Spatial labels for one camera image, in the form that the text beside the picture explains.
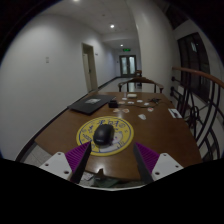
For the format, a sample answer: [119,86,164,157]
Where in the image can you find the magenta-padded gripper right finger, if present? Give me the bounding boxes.
[133,142,184,185]

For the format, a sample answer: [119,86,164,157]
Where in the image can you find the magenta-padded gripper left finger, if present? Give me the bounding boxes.
[39,141,93,185]

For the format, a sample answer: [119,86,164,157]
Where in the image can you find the black computer mouse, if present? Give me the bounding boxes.
[92,123,116,147]

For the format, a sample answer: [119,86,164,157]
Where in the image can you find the round yellow cartoon mouse pad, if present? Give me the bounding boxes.
[75,115,135,157]

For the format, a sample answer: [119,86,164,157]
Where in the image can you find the white booklet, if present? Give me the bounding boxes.
[168,108,183,120]

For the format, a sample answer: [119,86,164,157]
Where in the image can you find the dark closed laptop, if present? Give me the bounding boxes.
[67,94,117,116]

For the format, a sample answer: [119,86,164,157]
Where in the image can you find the small black box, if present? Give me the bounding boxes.
[108,99,119,109]

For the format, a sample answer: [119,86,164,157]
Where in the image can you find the wooden armchair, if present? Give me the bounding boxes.
[117,76,165,94]

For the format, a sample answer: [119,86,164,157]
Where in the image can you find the wood-topped black metal railing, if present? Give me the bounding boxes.
[170,66,224,161]

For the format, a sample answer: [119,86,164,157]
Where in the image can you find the beige side door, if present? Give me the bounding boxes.
[81,43,99,94]

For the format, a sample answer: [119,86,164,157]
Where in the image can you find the glass double door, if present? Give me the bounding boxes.
[119,54,138,78]

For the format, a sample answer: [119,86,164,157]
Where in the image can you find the dark framed window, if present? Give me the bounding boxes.
[177,32,218,104]

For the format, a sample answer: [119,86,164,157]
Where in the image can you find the round ceiling lights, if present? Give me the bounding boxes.
[71,0,125,48]

